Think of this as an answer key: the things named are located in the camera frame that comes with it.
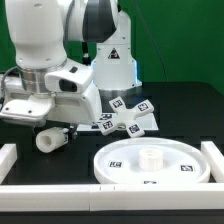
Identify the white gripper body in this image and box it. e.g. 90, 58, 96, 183
0, 77, 102, 126

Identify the white round table top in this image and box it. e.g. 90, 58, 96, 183
94, 137, 210, 184

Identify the white cross-shaped table base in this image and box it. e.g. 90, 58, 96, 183
98, 97, 154, 138

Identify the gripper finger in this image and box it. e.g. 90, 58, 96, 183
69, 124, 78, 140

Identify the white left fence bar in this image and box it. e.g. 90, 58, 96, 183
0, 144, 17, 184

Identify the white front fence bar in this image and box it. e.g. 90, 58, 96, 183
0, 183, 224, 212

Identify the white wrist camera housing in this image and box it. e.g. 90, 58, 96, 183
45, 59, 93, 93

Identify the white right fence bar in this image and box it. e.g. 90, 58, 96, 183
201, 141, 224, 183

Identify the white fence bar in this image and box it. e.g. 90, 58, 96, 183
0, 183, 224, 212
201, 141, 224, 183
0, 144, 17, 184

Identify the white marker sheet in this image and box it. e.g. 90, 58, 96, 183
77, 113, 159, 132

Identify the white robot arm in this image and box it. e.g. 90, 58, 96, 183
0, 0, 140, 126

